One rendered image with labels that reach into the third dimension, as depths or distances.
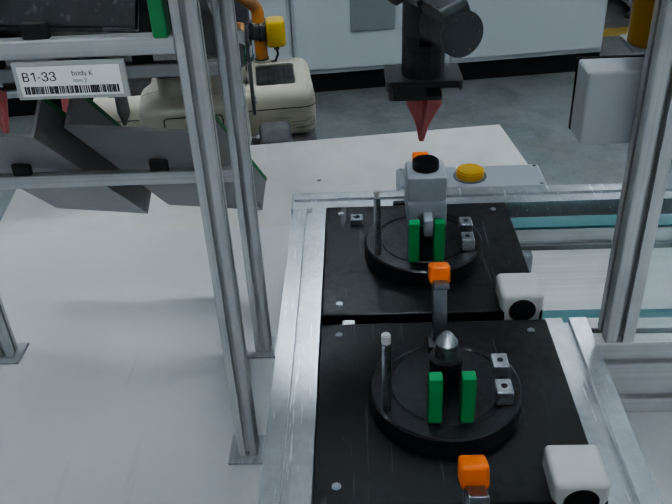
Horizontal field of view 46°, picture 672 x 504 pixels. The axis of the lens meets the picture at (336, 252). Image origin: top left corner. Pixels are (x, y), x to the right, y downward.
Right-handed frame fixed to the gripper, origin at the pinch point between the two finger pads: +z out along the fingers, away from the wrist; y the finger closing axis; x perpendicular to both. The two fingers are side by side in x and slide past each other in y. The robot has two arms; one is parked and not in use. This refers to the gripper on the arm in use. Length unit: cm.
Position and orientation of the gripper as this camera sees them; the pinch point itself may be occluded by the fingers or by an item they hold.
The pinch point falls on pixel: (421, 134)
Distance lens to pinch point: 112.6
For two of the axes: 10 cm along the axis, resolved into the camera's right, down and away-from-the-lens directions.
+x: -0.1, -5.6, 8.3
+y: 10.0, -0.3, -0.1
